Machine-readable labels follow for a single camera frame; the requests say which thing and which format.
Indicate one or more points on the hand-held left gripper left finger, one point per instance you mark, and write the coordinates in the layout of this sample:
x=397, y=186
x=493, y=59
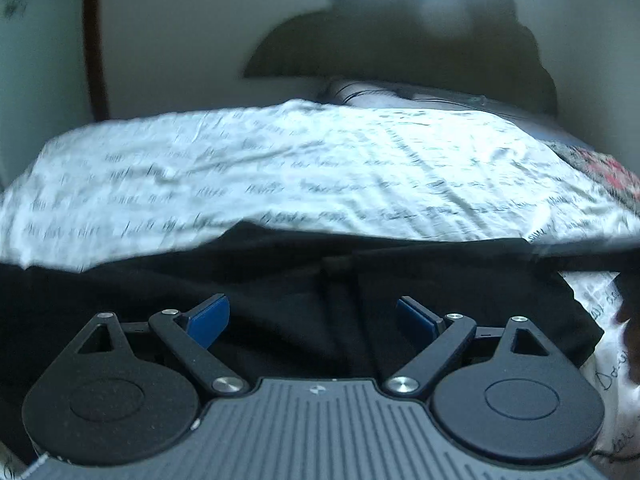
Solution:
x=209, y=321

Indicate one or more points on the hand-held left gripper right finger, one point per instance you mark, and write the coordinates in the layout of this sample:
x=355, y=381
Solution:
x=416, y=321

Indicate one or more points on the black pants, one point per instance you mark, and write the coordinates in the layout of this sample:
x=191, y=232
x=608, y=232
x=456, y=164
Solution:
x=280, y=290

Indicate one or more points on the white script-printed blanket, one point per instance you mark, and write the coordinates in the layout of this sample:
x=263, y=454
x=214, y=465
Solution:
x=310, y=170

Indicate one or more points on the dark grey pillow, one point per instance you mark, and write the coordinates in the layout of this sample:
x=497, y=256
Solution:
x=430, y=96

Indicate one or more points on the red floral cloth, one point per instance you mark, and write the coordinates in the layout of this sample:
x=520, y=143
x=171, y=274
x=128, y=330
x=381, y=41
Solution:
x=607, y=172

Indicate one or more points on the scalloped upholstered headboard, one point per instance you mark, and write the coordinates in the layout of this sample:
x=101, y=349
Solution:
x=400, y=35

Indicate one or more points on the frosted glass sliding door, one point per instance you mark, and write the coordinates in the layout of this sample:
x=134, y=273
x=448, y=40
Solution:
x=37, y=50

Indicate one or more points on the brown wooden door frame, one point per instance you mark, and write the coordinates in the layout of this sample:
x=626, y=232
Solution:
x=95, y=40

